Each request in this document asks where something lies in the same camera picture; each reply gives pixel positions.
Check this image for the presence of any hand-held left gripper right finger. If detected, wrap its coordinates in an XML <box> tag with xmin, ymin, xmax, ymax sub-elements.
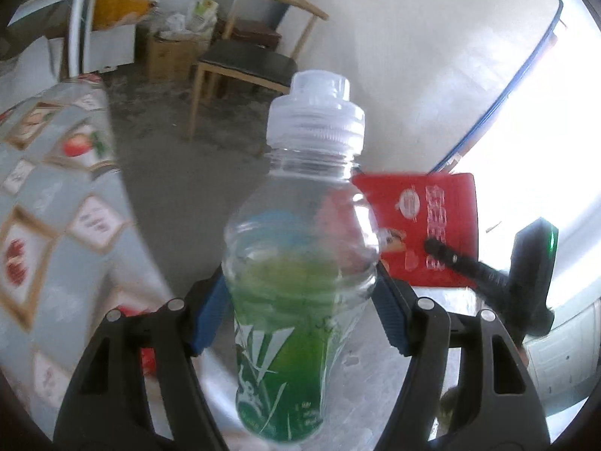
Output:
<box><xmin>373</xmin><ymin>263</ymin><xmax>550</xmax><ymax>451</ymax></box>

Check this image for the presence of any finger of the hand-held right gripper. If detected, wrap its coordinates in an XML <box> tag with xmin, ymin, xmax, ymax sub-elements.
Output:
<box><xmin>425</xmin><ymin>239</ymin><xmax>510</xmax><ymax>301</ymax></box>

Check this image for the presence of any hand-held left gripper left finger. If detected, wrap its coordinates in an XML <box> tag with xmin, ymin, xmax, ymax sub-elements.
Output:
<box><xmin>54</xmin><ymin>275</ymin><xmax>231</xmax><ymax>451</ymax></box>

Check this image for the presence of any red packet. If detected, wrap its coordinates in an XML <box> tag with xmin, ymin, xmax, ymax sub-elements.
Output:
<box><xmin>352</xmin><ymin>171</ymin><xmax>480</xmax><ymax>289</ymax></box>

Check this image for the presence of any green label plastic bottle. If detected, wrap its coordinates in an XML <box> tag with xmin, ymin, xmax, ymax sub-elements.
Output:
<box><xmin>222</xmin><ymin>70</ymin><xmax>381</xmax><ymax>443</ymax></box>

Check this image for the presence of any white panelled door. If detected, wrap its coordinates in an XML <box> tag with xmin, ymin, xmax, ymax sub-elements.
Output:
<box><xmin>526</xmin><ymin>301</ymin><xmax>601</xmax><ymax>414</ymax></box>

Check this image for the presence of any fruit print tablecloth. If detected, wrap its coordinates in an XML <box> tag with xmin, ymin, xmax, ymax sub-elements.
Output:
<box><xmin>0</xmin><ymin>75</ymin><xmax>174</xmax><ymax>433</ymax></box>

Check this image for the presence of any white mattress blue edge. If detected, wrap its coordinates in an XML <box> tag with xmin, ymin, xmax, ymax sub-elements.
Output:
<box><xmin>282</xmin><ymin>0</ymin><xmax>564</xmax><ymax>174</ymax></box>

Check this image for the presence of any wooden chair black seat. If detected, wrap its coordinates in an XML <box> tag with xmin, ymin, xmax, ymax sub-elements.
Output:
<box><xmin>188</xmin><ymin>0</ymin><xmax>329</xmax><ymax>142</ymax></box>

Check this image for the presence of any brown cardboard box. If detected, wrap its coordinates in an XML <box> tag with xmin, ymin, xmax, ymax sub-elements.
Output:
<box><xmin>148</xmin><ymin>33</ymin><xmax>198</xmax><ymax>83</ymax></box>

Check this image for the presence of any white cardboard box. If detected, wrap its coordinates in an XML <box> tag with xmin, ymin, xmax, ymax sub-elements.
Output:
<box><xmin>85</xmin><ymin>23</ymin><xmax>137</xmax><ymax>73</ymax></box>

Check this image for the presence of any white plastic bag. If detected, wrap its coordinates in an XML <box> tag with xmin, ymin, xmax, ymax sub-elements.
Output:
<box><xmin>188</xmin><ymin>0</ymin><xmax>219</xmax><ymax>33</ymax></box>

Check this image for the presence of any yellow plastic bag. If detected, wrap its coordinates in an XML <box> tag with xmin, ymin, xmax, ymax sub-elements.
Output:
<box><xmin>94</xmin><ymin>0</ymin><xmax>156</xmax><ymax>29</ymax></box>

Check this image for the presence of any white side table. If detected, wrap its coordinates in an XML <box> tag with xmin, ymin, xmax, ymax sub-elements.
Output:
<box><xmin>9</xmin><ymin>0</ymin><xmax>99</xmax><ymax>80</ymax></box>

